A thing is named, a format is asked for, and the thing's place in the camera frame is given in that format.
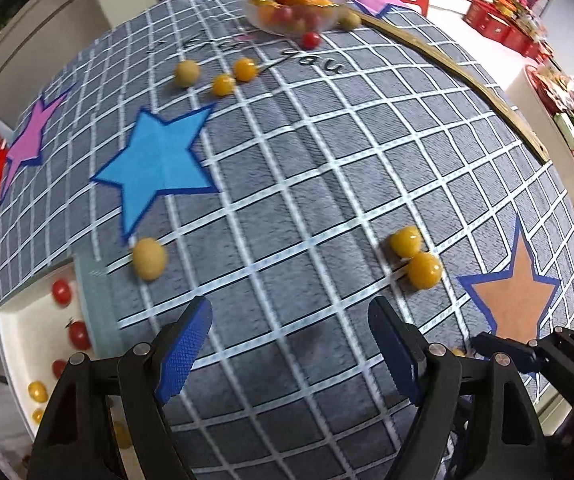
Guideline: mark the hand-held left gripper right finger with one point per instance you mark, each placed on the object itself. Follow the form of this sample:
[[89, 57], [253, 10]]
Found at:
[[397, 350]]

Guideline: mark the grey checkered star tablecloth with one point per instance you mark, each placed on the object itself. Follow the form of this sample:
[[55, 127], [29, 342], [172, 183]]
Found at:
[[317, 160]]

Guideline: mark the white shallow tray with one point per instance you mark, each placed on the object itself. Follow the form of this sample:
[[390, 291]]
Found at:
[[17, 340]]

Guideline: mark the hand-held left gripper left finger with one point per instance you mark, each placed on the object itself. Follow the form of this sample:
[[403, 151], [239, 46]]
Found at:
[[187, 345]]

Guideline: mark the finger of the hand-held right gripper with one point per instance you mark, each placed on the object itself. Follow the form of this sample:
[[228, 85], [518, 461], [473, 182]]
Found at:
[[517, 352]]

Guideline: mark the green olive fruit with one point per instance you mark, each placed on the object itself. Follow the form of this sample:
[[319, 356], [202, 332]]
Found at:
[[351, 20]]

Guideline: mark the clear plastic bowl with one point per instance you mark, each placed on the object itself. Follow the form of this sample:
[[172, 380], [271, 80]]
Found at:
[[262, 27]]

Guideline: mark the red cherry tomato with stem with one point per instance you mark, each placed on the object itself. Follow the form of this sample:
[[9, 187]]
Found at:
[[79, 335]]

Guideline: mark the curved wooden strip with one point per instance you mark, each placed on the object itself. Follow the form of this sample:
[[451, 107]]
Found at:
[[467, 80]]

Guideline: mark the pile of mixed cherry tomatoes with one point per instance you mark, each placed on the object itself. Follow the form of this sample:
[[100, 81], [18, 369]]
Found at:
[[297, 10]]

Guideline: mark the yellow cherry tomato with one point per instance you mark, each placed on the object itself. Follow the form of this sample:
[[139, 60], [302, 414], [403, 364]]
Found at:
[[424, 270], [244, 69], [223, 85], [149, 258], [38, 415], [186, 72], [405, 241], [38, 391], [459, 352]]

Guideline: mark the beige cabinet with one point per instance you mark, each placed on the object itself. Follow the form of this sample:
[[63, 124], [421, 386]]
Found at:
[[42, 35]]

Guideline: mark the white side table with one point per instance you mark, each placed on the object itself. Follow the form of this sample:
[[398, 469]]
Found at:
[[522, 95]]

